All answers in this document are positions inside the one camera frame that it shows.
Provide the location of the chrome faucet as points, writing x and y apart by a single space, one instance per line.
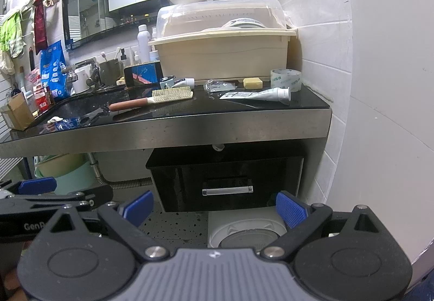
86 70

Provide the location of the green hanging cloth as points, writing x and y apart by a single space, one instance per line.
12 33

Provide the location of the white cup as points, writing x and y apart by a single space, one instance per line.
81 80

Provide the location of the black cabinet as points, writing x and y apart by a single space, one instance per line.
223 153

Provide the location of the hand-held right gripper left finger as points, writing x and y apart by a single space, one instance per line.
139 207

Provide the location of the tall white bottle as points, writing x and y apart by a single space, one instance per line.
143 45

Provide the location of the green plastic basin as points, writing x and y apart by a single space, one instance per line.
67 172

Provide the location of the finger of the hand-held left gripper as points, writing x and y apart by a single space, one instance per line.
95 194
37 185

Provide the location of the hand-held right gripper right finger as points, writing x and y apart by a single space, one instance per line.
290 209

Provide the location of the toothbrush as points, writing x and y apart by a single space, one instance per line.
104 56

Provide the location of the blue detergent bag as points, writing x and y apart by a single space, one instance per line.
54 70

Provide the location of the cream hanging cloth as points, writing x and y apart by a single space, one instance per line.
6 61

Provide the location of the clear tape roll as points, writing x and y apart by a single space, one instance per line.
286 79

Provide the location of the beige dish rack box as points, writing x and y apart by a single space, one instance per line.
220 53

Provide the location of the white toothpaste tube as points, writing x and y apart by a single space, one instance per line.
257 94

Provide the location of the black smartphone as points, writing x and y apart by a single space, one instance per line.
144 74

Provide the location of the yellow soap bar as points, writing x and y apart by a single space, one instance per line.
253 83

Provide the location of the black drawer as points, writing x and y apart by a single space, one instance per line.
190 182

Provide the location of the red packets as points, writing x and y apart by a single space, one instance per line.
40 94

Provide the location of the red hanging towel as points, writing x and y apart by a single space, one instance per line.
40 26

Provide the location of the white round appliance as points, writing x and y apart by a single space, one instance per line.
237 226

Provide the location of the blue crumpled wrapper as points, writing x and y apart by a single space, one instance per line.
62 124

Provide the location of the black pump bottle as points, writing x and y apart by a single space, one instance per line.
124 57

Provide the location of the cardboard box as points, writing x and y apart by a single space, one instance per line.
18 112

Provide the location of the clear plastic wrapper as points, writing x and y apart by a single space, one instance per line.
218 85

